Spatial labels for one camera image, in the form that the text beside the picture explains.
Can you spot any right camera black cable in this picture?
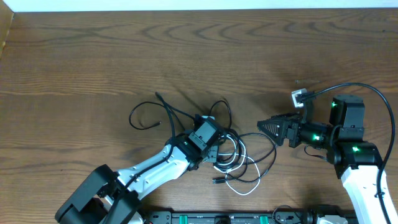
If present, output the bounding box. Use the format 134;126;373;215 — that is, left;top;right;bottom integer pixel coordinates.
300;82;396;224

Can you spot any white cable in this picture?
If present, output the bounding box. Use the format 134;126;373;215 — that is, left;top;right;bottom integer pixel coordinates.
213;133;261;197

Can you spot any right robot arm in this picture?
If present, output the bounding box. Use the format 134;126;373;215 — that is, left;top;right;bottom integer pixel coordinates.
257;94;397;223

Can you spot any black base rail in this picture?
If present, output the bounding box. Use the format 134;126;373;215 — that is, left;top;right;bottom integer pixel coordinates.
143;205;359;224

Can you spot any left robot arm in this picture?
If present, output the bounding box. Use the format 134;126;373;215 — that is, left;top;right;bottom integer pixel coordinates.
55;132;221;223

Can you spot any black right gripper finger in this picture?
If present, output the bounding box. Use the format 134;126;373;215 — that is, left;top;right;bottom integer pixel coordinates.
271;113;299;120
257;119;290;146

